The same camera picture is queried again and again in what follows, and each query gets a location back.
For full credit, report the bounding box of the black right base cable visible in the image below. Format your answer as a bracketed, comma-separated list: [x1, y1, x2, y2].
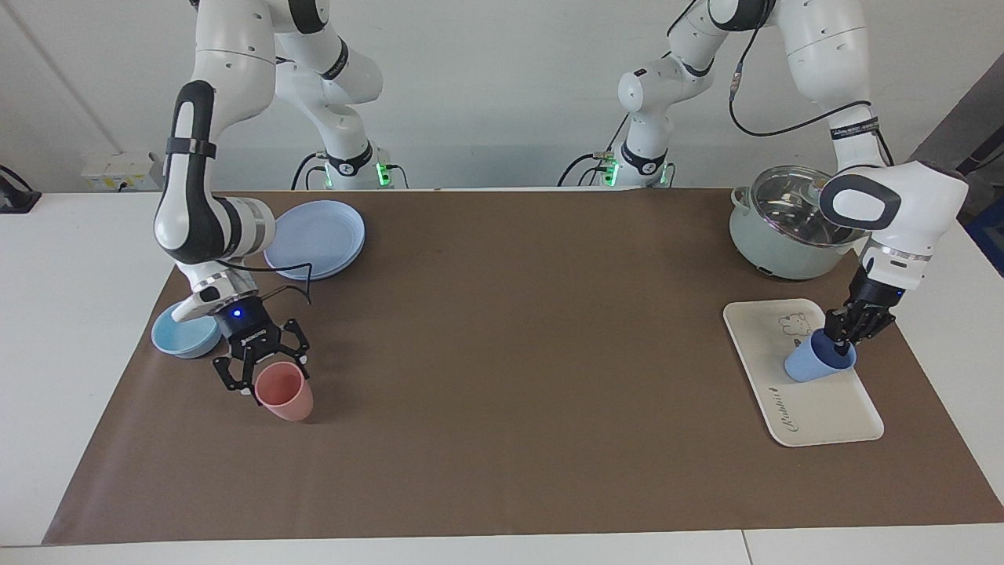
[291, 151, 326, 191]

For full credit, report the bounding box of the black left base cable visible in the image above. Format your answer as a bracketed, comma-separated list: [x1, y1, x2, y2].
[558, 114, 633, 188]

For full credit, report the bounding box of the blue round plate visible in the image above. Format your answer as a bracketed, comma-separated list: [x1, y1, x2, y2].
[263, 200, 367, 282]

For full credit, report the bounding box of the pink cup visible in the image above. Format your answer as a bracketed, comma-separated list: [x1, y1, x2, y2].
[254, 361, 315, 422]

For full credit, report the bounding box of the pale green cooking pot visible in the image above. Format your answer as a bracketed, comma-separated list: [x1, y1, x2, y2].
[729, 165, 873, 281]

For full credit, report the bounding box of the black stand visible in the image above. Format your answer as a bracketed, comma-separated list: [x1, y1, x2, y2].
[951, 129, 1004, 213]

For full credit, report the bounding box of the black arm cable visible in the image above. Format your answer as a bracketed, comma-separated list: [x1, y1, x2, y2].
[667, 0, 895, 167]
[224, 259, 315, 307]

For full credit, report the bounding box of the black base cable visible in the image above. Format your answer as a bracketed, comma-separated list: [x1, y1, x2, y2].
[558, 114, 633, 188]
[291, 151, 326, 191]

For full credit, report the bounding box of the blue ribbed cup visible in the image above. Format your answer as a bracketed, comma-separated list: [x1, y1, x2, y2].
[784, 328, 857, 384]

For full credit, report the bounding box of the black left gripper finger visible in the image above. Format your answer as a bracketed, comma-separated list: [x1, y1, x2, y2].
[824, 304, 860, 346]
[855, 312, 897, 342]

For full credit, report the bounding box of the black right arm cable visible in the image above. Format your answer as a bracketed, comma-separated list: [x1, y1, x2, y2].
[224, 259, 315, 307]

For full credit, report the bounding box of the brown table mat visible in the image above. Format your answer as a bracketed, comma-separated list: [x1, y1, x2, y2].
[43, 188, 1004, 545]

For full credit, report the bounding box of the light blue bowl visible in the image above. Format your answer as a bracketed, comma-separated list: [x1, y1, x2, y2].
[151, 302, 224, 359]

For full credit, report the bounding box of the black clamp mount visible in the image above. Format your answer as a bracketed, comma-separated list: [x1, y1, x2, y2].
[0, 165, 42, 214]

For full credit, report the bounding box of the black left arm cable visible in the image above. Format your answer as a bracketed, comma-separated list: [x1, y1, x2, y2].
[667, 0, 895, 167]

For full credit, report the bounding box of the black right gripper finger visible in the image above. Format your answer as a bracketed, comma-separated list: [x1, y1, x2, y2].
[271, 318, 312, 381]
[212, 349, 264, 406]

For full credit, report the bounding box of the white power strip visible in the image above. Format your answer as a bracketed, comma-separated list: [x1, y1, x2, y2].
[81, 152, 167, 191]

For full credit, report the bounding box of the blue crate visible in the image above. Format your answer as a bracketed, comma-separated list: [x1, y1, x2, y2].
[967, 200, 1004, 277]

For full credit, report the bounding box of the cream tray with bear print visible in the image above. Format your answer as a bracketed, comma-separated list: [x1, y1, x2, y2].
[722, 298, 885, 448]

